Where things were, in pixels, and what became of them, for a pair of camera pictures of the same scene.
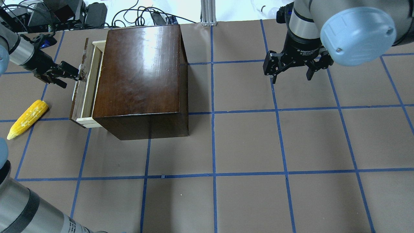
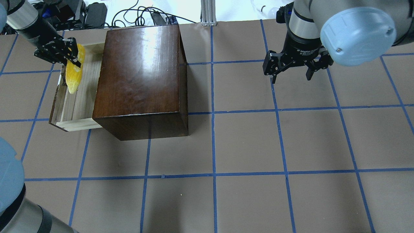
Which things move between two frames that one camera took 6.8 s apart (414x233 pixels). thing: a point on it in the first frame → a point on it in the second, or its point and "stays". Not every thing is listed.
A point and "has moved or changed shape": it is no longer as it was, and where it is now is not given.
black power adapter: (96, 15) stays
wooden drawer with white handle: (84, 92) has moved or changed shape
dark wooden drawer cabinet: (142, 91) stays
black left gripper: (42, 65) → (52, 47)
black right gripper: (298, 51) stays
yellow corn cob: (28, 118) → (73, 71)
